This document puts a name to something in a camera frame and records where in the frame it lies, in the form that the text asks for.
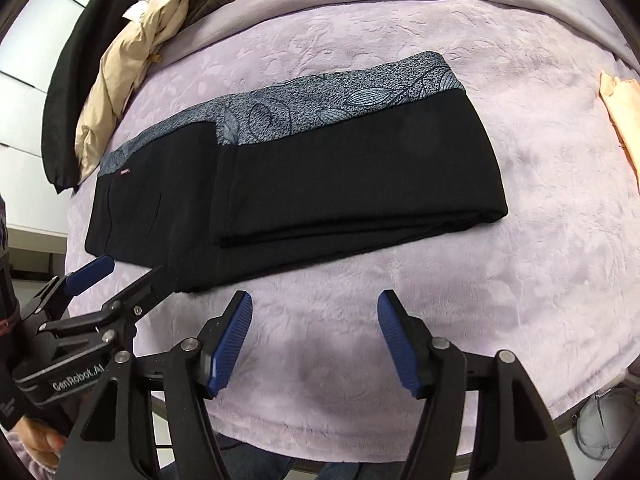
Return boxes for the white wardrobe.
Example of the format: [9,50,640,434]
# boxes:
[0,0,121,241]

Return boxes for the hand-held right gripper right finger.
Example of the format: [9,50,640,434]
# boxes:
[377,290,571,480]

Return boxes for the lilac plush blanket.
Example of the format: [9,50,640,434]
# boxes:
[62,0,640,468]

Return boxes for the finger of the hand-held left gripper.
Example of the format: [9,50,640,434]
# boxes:
[40,262,181,341]
[17,254,117,331]

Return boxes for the peach cloth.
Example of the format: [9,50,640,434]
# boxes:
[600,71,640,186]

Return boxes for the beige puffer jacket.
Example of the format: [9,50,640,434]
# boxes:
[75,0,211,183]

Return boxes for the black pants with grey leaf trim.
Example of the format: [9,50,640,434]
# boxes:
[85,51,509,295]

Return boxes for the black coat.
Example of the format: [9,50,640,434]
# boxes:
[42,0,143,193]

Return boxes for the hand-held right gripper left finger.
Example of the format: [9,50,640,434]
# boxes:
[59,290,253,480]

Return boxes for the person's left hand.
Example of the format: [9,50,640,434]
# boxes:
[17,417,68,461]

